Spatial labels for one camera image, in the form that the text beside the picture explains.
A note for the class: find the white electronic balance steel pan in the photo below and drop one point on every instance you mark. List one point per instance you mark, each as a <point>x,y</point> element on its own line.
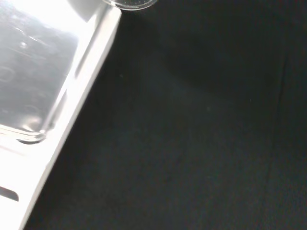
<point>36,72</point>

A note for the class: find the black bench cloth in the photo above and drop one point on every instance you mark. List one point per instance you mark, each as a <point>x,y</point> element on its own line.
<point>192,131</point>

